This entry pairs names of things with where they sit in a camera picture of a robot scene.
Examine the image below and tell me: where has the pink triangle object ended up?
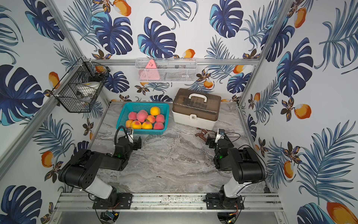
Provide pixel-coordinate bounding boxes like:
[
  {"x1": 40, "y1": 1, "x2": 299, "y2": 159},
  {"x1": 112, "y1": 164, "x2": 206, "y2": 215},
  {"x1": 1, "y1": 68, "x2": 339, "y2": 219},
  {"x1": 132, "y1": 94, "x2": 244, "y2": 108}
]
[{"x1": 139, "y1": 59, "x2": 160, "y2": 82}]

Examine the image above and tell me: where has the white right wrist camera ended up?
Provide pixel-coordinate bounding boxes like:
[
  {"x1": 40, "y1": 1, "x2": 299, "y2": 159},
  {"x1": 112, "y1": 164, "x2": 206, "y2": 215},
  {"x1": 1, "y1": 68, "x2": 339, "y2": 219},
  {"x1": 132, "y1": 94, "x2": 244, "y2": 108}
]
[{"x1": 215, "y1": 128, "x2": 225, "y2": 143}]

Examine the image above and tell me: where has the pink peach top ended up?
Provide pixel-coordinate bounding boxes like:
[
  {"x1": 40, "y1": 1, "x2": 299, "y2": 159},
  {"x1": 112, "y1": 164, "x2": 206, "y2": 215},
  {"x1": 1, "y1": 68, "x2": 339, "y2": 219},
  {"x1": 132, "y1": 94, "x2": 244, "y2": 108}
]
[{"x1": 137, "y1": 110, "x2": 148, "y2": 123}]

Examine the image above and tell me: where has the black wire wall basket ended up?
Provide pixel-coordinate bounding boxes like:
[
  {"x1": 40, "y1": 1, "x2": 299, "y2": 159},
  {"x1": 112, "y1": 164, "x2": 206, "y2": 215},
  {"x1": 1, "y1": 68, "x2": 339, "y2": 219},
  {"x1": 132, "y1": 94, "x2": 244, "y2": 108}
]
[{"x1": 51, "y1": 58, "x2": 111, "y2": 113}]

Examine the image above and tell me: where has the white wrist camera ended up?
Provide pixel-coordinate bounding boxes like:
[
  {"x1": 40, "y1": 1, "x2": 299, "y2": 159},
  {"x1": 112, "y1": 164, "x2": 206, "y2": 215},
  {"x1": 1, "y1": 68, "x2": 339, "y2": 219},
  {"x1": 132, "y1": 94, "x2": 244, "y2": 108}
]
[
  {"x1": 126, "y1": 128, "x2": 134, "y2": 143},
  {"x1": 215, "y1": 128, "x2": 225, "y2": 143}
]

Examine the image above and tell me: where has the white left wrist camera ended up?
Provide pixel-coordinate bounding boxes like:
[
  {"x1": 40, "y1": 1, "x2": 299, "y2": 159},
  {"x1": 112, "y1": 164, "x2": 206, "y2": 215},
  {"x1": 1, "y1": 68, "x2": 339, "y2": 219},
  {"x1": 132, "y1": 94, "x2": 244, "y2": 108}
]
[{"x1": 126, "y1": 128, "x2": 134, "y2": 143}]

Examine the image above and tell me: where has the teal plastic basket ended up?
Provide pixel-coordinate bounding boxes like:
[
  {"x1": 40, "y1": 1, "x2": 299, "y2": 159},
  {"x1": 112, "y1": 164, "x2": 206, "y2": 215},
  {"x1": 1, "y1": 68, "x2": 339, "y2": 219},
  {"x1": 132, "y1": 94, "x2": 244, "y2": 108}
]
[{"x1": 116, "y1": 102, "x2": 170, "y2": 135}]

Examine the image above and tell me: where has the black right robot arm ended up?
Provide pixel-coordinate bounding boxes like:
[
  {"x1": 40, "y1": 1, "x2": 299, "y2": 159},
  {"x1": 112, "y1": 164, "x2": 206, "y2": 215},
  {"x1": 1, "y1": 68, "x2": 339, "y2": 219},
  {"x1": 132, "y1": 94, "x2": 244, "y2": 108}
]
[{"x1": 203, "y1": 137, "x2": 266, "y2": 210}]

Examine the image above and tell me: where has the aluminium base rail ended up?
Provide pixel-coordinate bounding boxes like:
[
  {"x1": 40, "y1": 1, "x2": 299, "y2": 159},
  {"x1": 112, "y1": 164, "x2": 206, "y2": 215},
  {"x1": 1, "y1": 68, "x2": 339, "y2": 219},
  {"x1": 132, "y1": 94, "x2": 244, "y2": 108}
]
[{"x1": 55, "y1": 193, "x2": 283, "y2": 212}]

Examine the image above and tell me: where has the white bowl in wire basket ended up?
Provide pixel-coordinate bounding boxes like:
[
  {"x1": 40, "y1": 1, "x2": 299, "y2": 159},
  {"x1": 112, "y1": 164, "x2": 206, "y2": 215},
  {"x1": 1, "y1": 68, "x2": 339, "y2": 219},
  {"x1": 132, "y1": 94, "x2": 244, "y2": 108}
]
[{"x1": 76, "y1": 82, "x2": 100, "y2": 99}]

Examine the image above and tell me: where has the brown toy figure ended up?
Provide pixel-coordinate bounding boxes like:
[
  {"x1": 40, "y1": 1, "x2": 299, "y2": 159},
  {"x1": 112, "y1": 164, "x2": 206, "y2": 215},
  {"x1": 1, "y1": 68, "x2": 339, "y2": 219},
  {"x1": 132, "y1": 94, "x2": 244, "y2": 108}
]
[{"x1": 195, "y1": 128, "x2": 215, "y2": 141}]

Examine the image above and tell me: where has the brown white storage box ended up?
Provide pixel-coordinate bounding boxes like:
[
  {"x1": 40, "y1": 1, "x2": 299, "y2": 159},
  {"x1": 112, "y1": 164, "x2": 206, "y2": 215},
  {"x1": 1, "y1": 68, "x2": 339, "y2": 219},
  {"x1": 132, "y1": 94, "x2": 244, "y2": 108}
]
[{"x1": 172, "y1": 88, "x2": 222, "y2": 130}]

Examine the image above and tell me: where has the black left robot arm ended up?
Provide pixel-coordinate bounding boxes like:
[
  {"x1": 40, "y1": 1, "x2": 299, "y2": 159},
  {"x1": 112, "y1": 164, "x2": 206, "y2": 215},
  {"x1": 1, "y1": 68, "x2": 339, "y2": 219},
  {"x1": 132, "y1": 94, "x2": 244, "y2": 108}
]
[{"x1": 58, "y1": 136, "x2": 142, "y2": 210}]

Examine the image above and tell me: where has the clear wall shelf tray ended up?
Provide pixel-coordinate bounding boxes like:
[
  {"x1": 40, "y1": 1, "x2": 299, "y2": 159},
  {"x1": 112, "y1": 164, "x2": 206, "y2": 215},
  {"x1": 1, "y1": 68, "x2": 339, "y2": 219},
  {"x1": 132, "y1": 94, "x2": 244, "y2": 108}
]
[{"x1": 135, "y1": 58, "x2": 197, "y2": 83}]

